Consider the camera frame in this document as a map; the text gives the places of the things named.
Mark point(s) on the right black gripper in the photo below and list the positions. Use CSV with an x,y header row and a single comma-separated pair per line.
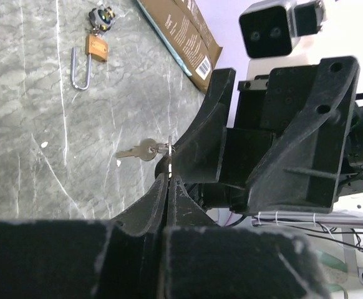
x,y
286,148

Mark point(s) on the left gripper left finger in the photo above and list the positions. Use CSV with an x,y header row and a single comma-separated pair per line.
x,y
147,212

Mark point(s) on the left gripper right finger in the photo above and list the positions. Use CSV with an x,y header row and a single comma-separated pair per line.
x,y
183,210

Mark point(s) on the small key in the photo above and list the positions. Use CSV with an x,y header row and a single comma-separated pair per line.
x,y
148,149

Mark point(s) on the long shackle brass padlock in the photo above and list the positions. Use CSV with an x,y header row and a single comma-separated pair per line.
x,y
95,49

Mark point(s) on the key bunch with panda charm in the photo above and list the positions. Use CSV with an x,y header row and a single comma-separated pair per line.
x,y
102,18

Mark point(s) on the brown foil package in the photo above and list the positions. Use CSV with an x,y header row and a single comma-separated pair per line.
x,y
185,33

